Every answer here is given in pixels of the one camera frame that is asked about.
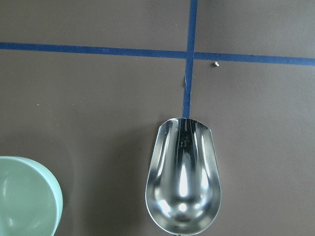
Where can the steel ice scoop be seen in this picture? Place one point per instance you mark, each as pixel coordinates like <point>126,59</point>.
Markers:
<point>183,189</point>

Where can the green bowl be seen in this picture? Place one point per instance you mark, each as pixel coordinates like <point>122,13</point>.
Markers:
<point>31,200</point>

